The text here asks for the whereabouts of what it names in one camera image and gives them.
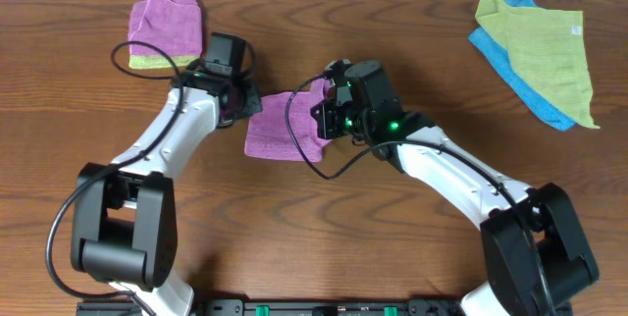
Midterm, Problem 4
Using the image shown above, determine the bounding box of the purple microfiber cloth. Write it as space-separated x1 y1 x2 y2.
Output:
244 79 329 163

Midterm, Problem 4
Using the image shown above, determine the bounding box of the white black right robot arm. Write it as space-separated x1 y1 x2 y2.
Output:
311 60 600 315

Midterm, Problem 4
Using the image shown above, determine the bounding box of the folded purple cloth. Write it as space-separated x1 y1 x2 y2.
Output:
128 0 202 58

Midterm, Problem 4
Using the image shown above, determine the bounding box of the blue cloth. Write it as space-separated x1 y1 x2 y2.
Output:
466 0 578 132

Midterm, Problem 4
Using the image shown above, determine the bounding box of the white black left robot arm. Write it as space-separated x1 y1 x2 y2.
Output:
64 32 262 315

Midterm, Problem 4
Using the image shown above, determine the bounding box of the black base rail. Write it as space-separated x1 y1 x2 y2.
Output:
76 297 574 316

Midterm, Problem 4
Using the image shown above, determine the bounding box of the folded green cloth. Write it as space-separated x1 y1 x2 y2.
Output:
129 55 198 70

